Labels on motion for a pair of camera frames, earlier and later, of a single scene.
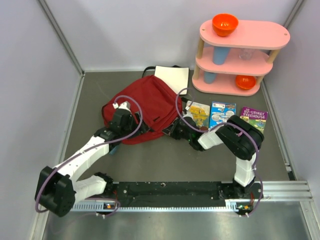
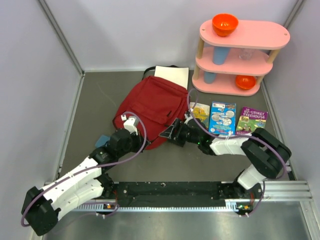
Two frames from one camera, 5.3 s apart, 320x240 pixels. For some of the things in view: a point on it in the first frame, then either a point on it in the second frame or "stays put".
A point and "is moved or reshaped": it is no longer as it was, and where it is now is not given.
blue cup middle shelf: [220, 54] stays put
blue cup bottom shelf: [209, 77] stays put
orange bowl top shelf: [224, 24] stays put
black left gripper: [143, 128] → [140, 142]
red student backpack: [156, 103] is moved or reshaped
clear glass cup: [246, 53] stays put
